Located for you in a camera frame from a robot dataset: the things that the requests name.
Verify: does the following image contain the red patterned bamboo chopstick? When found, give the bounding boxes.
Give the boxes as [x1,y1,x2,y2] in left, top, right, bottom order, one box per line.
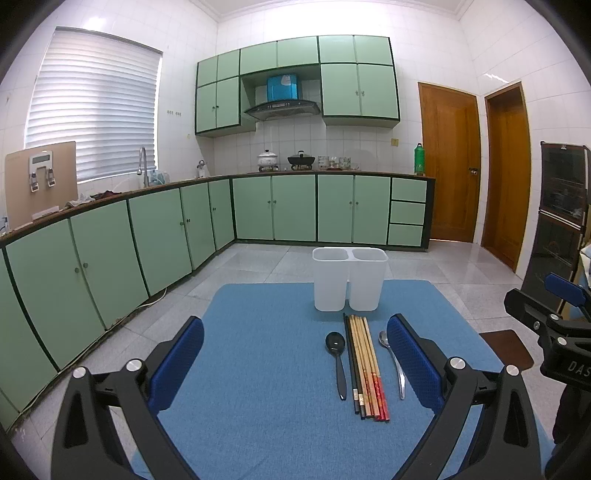
[356,316,382,421]

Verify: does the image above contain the black chopstick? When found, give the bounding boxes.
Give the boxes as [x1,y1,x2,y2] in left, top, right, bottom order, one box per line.
[342,313,361,415]
[345,315,367,420]

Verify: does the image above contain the silver metal spoon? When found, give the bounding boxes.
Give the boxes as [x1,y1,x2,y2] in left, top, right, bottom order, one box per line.
[378,329,407,401]

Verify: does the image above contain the plain bamboo chopstick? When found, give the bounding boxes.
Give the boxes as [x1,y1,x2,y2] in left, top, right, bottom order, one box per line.
[355,316,375,419]
[349,315,372,418]

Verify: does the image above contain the black plastic spoon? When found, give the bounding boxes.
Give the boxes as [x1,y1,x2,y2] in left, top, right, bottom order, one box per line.
[325,331,346,401]

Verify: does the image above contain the green lower kitchen cabinets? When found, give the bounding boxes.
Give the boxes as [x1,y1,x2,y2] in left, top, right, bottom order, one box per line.
[1,172,435,426]

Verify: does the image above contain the dark brown stool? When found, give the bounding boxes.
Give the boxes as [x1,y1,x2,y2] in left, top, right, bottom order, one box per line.
[480,329,535,371]

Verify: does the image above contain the black glass cabinet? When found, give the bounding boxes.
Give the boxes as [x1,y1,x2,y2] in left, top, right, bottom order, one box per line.
[522,142,590,311]

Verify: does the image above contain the brown wooden door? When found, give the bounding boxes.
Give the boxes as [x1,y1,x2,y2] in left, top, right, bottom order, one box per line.
[419,83,481,242]
[482,83,531,271]

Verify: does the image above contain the white twin utensil holder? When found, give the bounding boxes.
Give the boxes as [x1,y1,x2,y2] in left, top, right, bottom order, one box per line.
[312,247,388,312]

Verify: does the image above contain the green bottle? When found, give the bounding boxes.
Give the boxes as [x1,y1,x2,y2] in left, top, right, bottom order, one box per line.
[414,143,425,176]

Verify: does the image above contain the blue table mat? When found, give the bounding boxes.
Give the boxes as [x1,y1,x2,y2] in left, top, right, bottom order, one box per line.
[130,279,553,480]

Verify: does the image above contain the glass jars on counter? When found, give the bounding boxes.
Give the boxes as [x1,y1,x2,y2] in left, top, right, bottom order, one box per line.
[317,155,360,171]

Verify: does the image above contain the chrome sink faucet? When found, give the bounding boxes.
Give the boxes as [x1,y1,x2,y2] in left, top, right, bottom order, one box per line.
[137,147,149,188]

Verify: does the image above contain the cardboard sheet with device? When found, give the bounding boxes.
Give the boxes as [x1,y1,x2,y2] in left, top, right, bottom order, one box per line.
[5,141,78,230]

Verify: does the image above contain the black wok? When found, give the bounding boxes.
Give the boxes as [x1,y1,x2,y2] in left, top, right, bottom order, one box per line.
[287,150,315,171]

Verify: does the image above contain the steel kettle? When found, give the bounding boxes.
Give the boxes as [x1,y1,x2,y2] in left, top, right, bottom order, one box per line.
[197,159,208,178]

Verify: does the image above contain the white cooking pot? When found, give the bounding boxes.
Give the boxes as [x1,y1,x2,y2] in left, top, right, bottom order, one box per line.
[257,149,280,172]

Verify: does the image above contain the black range hood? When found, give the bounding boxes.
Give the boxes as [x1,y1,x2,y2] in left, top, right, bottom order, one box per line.
[245,73,321,122]

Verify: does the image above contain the window blind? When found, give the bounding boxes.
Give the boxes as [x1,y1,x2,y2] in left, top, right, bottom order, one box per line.
[24,27,162,182]

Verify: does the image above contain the green upper wall cabinets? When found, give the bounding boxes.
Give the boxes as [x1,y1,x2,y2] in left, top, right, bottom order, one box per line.
[195,35,401,137]

